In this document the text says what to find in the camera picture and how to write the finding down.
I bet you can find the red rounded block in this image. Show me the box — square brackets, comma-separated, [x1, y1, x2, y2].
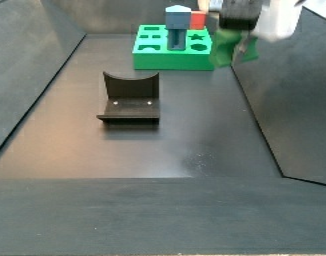
[189, 11, 205, 30]

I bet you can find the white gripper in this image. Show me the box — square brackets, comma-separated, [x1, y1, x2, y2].
[252, 0, 304, 42]

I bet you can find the green shape sorter board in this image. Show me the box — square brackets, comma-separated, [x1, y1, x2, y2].
[132, 25, 213, 71]

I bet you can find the black curved fixture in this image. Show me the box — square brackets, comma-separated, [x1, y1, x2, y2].
[96, 72, 160, 122]

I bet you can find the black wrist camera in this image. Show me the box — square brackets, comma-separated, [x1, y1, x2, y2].
[218, 0, 261, 31]

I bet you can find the blue pentagon peg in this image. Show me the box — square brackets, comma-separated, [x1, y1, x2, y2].
[165, 5, 190, 51]

